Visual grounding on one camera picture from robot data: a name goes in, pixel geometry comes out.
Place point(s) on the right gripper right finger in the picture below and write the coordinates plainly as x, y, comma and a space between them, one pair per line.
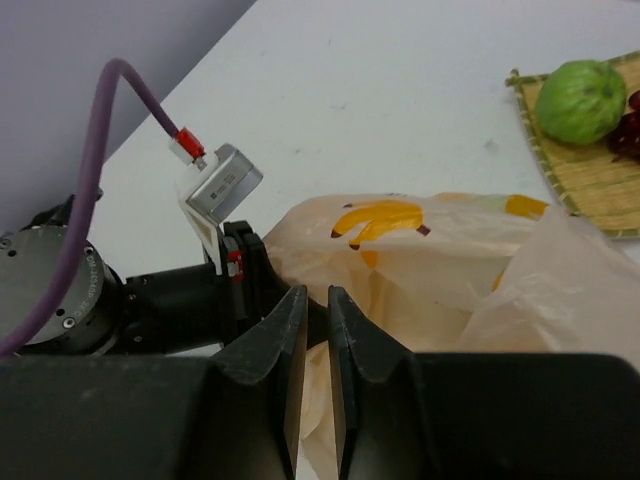
405, 415

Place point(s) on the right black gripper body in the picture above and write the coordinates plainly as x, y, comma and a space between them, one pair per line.
249, 268

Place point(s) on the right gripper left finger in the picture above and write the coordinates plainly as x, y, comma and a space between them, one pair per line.
235, 415

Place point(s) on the translucent banana print plastic bag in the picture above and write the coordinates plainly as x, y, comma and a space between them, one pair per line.
484, 273

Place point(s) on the red fake grape bunch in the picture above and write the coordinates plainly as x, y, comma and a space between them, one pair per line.
623, 141

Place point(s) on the green fake guava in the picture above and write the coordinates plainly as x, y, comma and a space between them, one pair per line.
581, 102

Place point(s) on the yellow woven bamboo mat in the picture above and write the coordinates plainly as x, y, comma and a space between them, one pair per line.
587, 180

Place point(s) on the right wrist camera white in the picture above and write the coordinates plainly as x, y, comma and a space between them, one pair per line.
211, 188

